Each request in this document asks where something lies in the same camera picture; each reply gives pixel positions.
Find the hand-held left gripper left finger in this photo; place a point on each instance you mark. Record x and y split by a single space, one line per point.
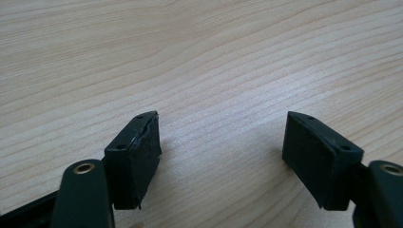
133 171

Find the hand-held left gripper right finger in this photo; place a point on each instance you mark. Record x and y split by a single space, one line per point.
316 161

